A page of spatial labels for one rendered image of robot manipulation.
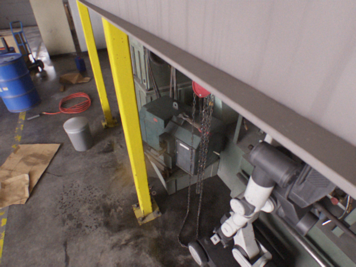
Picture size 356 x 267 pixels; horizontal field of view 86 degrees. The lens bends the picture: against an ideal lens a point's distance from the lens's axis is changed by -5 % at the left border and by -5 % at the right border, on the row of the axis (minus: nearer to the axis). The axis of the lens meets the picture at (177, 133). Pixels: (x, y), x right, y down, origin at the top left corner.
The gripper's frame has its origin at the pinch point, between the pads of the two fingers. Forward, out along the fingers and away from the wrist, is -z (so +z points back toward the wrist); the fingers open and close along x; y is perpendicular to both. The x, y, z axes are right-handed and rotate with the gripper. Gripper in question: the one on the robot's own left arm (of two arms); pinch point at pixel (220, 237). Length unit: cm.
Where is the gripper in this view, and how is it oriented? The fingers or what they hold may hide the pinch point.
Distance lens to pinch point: 139.8
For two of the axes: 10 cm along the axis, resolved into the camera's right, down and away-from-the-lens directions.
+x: -5.4, -6.6, 5.2
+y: -8.3, 3.4, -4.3
